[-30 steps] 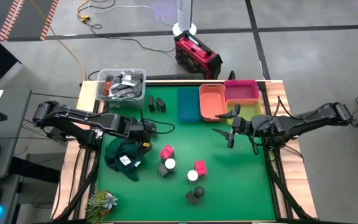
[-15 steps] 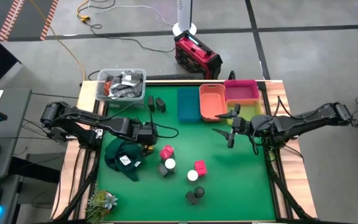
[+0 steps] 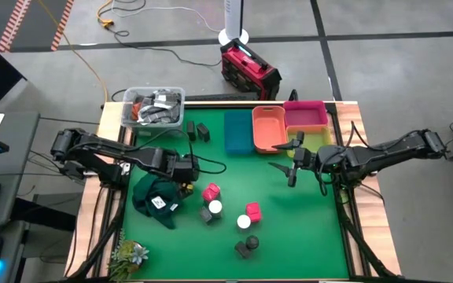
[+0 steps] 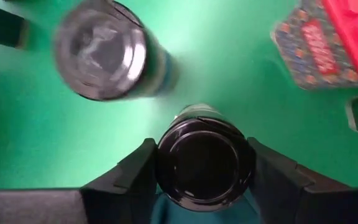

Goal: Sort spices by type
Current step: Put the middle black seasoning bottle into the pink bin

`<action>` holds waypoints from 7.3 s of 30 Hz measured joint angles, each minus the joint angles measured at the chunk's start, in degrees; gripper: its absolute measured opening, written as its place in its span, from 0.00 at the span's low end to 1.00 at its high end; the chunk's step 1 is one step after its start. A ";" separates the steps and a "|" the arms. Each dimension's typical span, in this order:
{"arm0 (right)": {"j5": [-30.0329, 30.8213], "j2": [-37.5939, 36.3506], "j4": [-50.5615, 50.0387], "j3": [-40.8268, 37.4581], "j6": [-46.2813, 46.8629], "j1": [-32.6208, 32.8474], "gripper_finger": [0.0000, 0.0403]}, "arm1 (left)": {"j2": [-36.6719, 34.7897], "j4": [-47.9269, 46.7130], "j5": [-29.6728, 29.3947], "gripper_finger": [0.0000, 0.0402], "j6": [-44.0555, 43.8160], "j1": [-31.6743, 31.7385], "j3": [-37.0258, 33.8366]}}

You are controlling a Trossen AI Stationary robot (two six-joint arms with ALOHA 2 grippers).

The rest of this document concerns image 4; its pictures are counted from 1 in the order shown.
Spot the red-lid smoked paprika tin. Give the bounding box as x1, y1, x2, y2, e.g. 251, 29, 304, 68
270, 0, 358, 91

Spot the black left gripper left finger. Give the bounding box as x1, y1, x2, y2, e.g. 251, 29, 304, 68
0, 138, 159, 224

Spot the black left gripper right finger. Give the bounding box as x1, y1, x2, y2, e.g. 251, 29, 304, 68
248, 136, 358, 224

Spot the black-lid glass spice jar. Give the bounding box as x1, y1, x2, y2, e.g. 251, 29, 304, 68
156, 104, 257, 213
53, 0, 180, 102

